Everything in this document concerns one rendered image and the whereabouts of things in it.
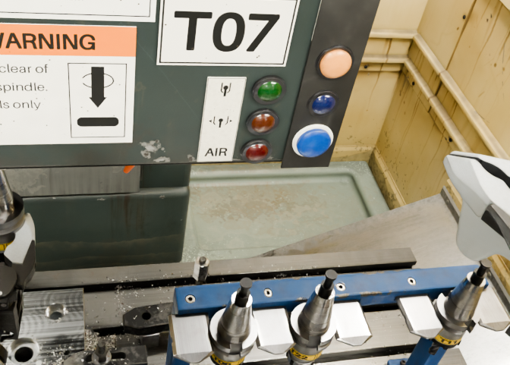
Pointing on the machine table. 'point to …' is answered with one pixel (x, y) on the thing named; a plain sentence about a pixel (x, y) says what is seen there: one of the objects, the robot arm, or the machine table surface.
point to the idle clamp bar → (161, 324)
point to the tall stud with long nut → (200, 269)
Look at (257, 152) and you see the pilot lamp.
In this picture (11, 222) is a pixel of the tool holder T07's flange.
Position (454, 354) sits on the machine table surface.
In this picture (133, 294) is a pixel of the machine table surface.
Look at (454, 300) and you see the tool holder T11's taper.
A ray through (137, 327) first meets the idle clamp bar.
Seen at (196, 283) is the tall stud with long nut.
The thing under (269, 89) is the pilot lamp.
